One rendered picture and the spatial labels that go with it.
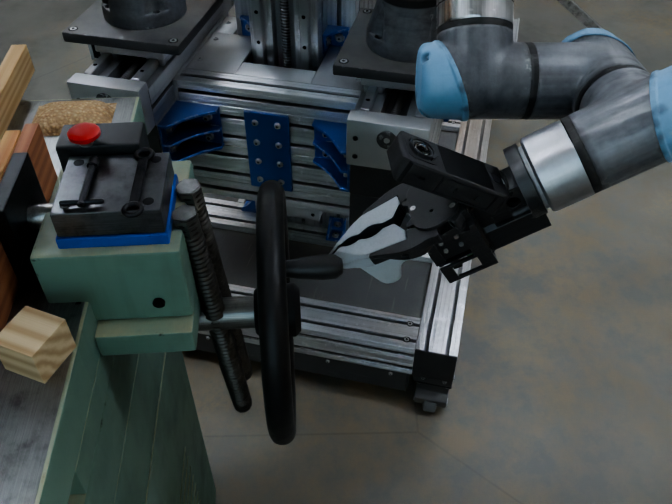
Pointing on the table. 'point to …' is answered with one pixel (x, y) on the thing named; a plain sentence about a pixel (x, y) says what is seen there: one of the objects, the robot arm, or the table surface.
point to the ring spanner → (138, 183)
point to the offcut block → (35, 344)
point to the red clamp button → (83, 133)
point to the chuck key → (86, 187)
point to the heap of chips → (72, 114)
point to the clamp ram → (21, 213)
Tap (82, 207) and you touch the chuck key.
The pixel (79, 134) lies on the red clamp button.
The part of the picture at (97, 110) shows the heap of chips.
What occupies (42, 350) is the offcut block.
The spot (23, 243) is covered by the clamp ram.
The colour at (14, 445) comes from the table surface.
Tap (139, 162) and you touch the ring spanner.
